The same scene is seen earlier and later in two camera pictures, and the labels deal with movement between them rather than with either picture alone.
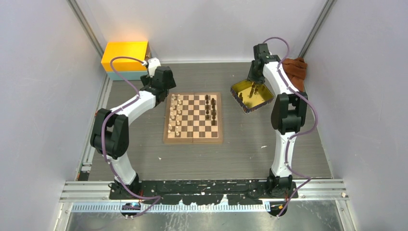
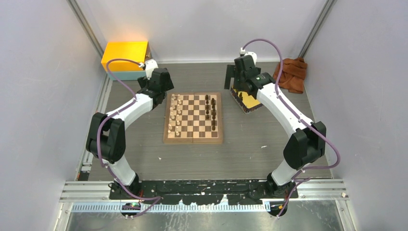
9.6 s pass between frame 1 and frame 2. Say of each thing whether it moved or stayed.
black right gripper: moved
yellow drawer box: stayed
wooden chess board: stayed
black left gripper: stayed
